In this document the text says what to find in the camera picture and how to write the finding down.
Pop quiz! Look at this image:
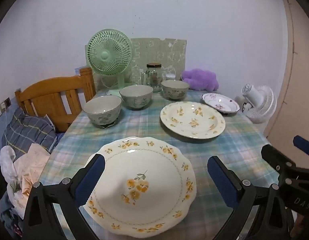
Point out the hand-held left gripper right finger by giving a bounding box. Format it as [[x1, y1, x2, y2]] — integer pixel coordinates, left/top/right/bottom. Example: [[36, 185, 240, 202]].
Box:
[[207, 156, 291, 240]]

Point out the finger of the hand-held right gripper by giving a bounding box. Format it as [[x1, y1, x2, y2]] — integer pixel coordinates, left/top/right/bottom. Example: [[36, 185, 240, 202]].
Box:
[[261, 144, 296, 178], [293, 135, 309, 159]]

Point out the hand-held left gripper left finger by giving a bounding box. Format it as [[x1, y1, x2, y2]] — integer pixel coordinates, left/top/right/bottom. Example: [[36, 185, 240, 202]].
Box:
[[24, 153, 105, 240]]

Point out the scalloped yellow floral plate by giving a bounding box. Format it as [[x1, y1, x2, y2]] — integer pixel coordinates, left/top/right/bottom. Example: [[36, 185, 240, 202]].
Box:
[[83, 137, 197, 236]]

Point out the round yellow floral plate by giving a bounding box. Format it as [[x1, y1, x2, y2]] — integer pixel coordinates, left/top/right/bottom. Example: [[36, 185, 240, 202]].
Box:
[[160, 101, 225, 139]]

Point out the floral ceramic bowl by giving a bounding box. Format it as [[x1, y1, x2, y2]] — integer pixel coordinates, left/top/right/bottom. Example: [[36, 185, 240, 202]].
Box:
[[119, 85, 154, 110], [83, 96, 122, 127], [161, 80, 190, 100]]

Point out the white red-patterned plate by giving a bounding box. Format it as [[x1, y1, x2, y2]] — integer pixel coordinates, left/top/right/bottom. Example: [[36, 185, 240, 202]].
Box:
[[202, 93, 240, 113]]

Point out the white fan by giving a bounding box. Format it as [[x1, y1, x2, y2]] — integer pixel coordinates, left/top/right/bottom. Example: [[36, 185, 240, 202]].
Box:
[[241, 83, 277, 124]]

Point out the pale pink cloth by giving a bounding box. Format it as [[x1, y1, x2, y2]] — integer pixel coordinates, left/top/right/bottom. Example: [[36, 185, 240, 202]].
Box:
[[9, 144, 51, 203]]

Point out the plaid tablecloth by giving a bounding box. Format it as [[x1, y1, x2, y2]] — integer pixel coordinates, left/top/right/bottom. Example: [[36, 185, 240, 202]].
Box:
[[38, 87, 280, 240]]

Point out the blue plaid pillow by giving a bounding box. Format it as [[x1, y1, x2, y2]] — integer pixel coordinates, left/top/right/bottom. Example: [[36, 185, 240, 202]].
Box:
[[2, 107, 57, 155]]

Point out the beige door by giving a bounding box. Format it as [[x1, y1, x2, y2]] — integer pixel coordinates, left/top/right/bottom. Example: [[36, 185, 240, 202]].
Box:
[[264, 0, 309, 143]]

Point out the dark clothing pile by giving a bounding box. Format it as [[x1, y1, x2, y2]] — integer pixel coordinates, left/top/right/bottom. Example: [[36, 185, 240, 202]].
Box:
[[0, 192, 28, 239]]

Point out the wooden chair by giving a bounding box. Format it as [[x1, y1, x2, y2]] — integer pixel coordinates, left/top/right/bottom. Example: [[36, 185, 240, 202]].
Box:
[[15, 67, 96, 133]]

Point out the purple plush toy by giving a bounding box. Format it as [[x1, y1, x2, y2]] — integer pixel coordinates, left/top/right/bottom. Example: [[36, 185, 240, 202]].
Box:
[[181, 68, 219, 91]]

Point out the clear glass cup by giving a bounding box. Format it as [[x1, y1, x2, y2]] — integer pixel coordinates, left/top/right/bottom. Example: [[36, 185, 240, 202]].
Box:
[[131, 66, 142, 84]]

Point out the glass jar with dark lid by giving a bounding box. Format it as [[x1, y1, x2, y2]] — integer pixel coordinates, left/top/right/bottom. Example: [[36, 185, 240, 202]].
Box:
[[141, 63, 163, 92]]

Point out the green desk fan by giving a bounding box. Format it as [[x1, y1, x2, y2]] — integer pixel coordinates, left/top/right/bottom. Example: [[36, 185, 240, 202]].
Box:
[[85, 29, 133, 96]]

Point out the green patterned board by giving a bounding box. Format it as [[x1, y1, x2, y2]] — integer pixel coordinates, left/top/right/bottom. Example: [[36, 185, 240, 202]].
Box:
[[92, 37, 187, 93]]

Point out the wall outlet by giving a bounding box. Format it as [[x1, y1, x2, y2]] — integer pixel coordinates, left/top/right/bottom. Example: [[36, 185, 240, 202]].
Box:
[[0, 97, 12, 110]]

